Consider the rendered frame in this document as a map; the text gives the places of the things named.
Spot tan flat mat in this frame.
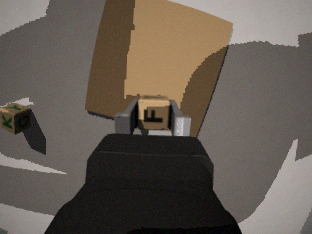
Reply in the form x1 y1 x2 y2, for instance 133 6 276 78
85 0 234 137

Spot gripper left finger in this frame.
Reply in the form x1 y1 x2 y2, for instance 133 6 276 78
114 98 139 134

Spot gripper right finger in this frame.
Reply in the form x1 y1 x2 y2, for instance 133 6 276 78
168 100 191 136

